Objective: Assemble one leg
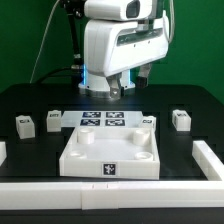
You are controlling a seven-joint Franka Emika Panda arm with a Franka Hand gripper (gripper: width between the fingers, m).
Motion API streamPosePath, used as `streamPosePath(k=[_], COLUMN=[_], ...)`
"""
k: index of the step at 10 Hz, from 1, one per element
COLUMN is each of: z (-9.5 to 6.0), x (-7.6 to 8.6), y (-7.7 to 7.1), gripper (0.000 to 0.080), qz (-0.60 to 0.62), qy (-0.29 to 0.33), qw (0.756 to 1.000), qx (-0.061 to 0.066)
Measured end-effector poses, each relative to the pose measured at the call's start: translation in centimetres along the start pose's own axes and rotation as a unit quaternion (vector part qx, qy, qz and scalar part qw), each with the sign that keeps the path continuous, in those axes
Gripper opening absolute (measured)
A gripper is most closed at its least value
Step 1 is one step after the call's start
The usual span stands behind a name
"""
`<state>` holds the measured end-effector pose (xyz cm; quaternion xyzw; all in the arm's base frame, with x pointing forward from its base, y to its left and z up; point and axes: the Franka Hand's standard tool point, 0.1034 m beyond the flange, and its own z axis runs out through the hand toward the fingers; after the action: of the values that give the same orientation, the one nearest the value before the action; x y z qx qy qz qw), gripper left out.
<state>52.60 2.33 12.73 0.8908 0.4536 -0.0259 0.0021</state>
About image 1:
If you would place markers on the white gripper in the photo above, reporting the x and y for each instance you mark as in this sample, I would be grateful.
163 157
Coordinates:
113 47

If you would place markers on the white square tabletop part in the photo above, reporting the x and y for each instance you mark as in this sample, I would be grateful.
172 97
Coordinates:
103 152

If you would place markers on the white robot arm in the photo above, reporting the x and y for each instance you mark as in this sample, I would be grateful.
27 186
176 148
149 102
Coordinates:
97 86

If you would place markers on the white U-shaped fence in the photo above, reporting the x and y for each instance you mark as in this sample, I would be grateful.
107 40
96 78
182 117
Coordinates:
122 194

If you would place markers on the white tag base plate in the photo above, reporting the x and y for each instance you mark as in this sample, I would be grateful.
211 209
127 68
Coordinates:
101 118

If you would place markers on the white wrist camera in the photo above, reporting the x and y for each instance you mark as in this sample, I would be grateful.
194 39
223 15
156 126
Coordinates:
118 10

